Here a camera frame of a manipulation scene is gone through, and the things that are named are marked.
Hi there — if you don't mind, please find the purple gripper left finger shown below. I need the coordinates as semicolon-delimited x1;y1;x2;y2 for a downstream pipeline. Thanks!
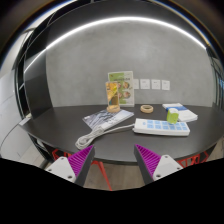
46;145;95;186

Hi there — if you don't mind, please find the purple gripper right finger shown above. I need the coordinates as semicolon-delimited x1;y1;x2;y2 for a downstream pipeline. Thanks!
134;144;182;184

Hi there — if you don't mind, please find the white blue power strip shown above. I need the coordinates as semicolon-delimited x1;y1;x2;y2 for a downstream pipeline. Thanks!
133;118;190;136

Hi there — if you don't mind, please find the grey magazine booklet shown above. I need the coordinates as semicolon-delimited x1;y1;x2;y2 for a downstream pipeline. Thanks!
83;110;134;130

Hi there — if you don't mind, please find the roll of tan tape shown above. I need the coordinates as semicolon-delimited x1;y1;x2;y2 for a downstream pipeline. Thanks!
140;105;154;113

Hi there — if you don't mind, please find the white blue book stack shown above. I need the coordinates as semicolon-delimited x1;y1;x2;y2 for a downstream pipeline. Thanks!
163;103;198;122

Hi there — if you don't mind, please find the orange card in wooden holder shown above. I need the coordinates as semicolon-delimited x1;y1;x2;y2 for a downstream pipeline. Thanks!
106;82;120;113

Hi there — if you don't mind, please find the black shelving unit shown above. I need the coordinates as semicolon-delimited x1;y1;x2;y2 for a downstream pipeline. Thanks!
15;31;53;118

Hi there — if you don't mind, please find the green white brochure stand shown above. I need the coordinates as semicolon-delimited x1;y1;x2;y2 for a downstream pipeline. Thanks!
108;71;135;107

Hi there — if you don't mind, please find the red metal chair frame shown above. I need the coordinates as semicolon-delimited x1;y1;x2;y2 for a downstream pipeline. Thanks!
52;149;112;190

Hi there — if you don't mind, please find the white wall socket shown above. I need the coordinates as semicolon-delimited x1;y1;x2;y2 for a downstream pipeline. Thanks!
151;79;161;90
140;79;150;89
162;80;170;91

